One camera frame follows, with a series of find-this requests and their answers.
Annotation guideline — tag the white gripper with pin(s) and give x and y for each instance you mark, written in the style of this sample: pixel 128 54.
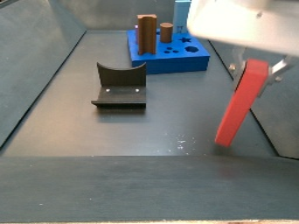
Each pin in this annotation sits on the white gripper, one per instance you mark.
pixel 263 24

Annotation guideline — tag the red rectangular block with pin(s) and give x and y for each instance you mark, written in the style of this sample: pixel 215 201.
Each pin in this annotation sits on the red rectangular block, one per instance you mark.
pixel 253 80

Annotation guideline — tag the blue shape-sorter board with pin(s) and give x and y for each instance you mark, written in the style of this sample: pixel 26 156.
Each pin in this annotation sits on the blue shape-sorter board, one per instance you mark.
pixel 183 55

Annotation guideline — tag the brown cylinder peg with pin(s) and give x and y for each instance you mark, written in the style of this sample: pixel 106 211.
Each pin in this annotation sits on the brown cylinder peg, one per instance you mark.
pixel 166 32

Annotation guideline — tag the light blue tall block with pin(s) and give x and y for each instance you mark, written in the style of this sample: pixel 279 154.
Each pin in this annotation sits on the light blue tall block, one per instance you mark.
pixel 181 14

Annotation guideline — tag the tall brown notched block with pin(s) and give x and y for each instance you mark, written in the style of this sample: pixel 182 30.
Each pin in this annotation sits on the tall brown notched block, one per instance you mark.
pixel 146 33

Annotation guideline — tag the black curved holder stand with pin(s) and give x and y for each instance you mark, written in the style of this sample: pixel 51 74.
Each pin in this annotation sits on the black curved holder stand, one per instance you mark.
pixel 122 87

